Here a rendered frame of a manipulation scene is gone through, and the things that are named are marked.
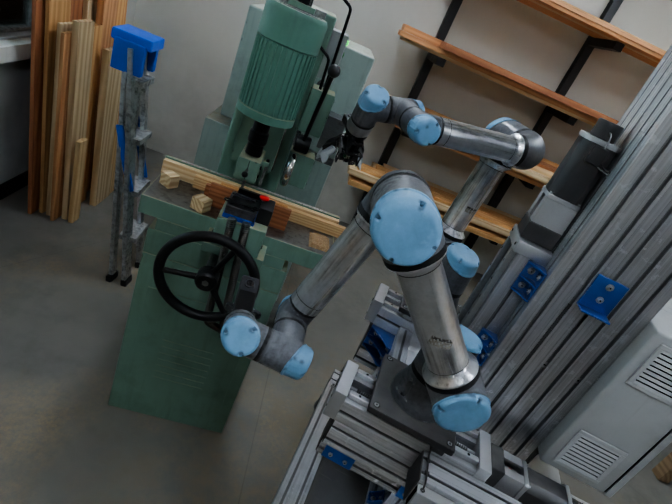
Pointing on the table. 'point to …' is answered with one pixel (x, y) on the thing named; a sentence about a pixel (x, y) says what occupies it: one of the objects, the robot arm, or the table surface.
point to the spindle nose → (258, 136)
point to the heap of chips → (318, 241)
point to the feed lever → (315, 113)
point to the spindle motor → (281, 64)
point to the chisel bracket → (249, 166)
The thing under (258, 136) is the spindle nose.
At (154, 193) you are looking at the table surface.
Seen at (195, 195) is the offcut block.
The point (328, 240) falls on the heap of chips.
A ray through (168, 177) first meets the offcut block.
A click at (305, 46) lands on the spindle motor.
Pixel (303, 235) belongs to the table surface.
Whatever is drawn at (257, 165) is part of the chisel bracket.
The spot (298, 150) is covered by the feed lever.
